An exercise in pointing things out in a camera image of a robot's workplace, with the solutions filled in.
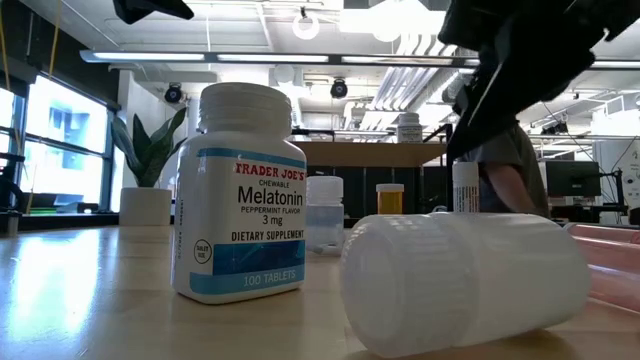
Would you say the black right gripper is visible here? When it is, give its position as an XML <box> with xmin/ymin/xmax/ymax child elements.
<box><xmin>439</xmin><ymin>0</ymin><xmax>609</xmax><ymax>157</ymax></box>

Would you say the white labelled pill bottle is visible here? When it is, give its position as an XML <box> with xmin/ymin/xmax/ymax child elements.
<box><xmin>396</xmin><ymin>112</ymin><xmax>424</xmax><ymax>144</ymax></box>

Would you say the narrow white labelled bottle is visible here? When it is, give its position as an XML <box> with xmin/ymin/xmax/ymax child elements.
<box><xmin>452</xmin><ymin>160</ymin><xmax>480</xmax><ymax>214</ymax></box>

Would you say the amber pill vial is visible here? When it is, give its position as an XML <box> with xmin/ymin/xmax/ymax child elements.
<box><xmin>375</xmin><ymin>183</ymin><xmax>405</xmax><ymax>216</ymax></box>

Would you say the plain white plastic bottle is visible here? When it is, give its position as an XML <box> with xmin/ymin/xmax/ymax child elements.
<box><xmin>339</xmin><ymin>212</ymin><xmax>592</xmax><ymax>359</ymax></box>

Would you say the small translucent plastic bottle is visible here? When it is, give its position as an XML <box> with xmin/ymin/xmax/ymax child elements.
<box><xmin>304</xmin><ymin>175</ymin><xmax>346</xmax><ymax>257</ymax></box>

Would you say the white Melatonin supplement bottle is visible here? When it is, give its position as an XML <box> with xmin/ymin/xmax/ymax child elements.
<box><xmin>171</xmin><ymin>82</ymin><xmax>308</xmax><ymax>305</ymax></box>

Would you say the long ceiling light bar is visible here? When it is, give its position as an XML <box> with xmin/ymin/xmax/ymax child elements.
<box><xmin>79</xmin><ymin>48</ymin><xmax>640</xmax><ymax>70</ymax></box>

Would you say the person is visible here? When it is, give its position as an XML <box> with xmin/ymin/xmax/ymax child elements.
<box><xmin>457</xmin><ymin>122</ymin><xmax>551</xmax><ymax>217</ymax></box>

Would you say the black computer monitor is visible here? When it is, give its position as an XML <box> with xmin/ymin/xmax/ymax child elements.
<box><xmin>544</xmin><ymin>159</ymin><xmax>603</xmax><ymax>199</ymax></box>

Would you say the green snake plant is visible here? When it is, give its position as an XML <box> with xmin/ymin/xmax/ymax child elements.
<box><xmin>110</xmin><ymin>106</ymin><xmax>189</xmax><ymax>189</ymax></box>

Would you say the large office window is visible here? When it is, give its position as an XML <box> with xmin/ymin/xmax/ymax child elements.
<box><xmin>0</xmin><ymin>74</ymin><xmax>119</xmax><ymax>214</ymax></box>

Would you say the white round plant pot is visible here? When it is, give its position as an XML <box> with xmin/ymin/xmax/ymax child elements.
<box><xmin>118</xmin><ymin>187</ymin><xmax>174</xmax><ymax>227</ymax></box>

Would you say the yellow hanging cable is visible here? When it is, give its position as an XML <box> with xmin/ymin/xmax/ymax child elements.
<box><xmin>47</xmin><ymin>0</ymin><xmax>64</xmax><ymax>79</ymax></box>
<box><xmin>0</xmin><ymin>0</ymin><xmax>12</xmax><ymax>94</ymax></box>

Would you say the wooden shelf black metal frame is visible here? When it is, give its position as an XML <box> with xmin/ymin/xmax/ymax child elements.
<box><xmin>291</xmin><ymin>123</ymin><xmax>456</xmax><ymax>216</ymax></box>

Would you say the white ring lamp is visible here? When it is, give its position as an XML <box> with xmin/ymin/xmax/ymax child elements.
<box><xmin>291</xmin><ymin>10</ymin><xmax>321</xmax><ymax>41</ymax></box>

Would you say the black aluminium table frame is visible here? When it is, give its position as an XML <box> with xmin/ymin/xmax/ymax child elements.
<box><xmin>19</xmin><ymin>212</ymin><xmax>174</xmax><ymax>231</ymax></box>

